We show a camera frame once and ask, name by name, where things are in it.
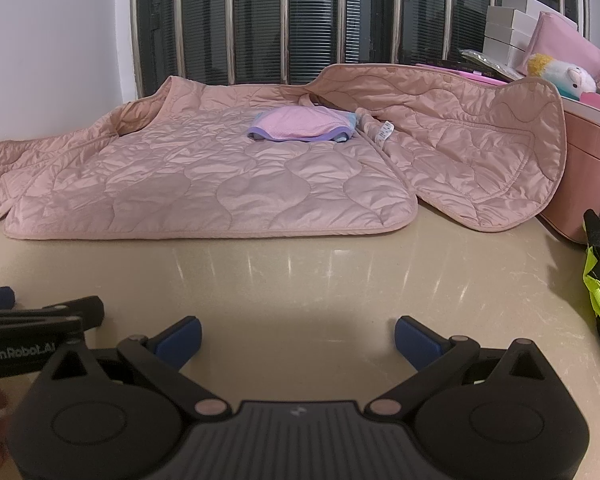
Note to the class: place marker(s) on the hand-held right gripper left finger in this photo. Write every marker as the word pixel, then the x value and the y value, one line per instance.
pixel 180 342

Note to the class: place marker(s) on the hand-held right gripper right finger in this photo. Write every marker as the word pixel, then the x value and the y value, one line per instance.
pixel 417 337

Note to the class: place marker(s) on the pink and blue small garment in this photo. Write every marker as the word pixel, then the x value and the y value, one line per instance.
pixel 300 125

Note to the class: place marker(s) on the pink quilted jacket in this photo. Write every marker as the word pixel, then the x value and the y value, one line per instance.
pixel 205 185

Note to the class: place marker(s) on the pink storage box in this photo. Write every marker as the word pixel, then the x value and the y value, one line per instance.
pixel 590 160

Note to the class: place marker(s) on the magenta cloth item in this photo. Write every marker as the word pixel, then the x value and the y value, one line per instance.
pixel 460 71

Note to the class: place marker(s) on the dark patterned packet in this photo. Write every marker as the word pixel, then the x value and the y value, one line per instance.
pixel 485 62

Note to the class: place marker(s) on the white and yellow plush toy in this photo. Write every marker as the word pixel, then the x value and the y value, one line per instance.
pixel 565 72

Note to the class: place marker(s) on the stack of white boxes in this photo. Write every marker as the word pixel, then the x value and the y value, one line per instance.
pixel 510 30

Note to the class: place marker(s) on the pink pouch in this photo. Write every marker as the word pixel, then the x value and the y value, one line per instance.
pixel 565 40

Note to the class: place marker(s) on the dark window with blinds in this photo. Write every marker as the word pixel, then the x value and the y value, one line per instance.
pixel 260 20

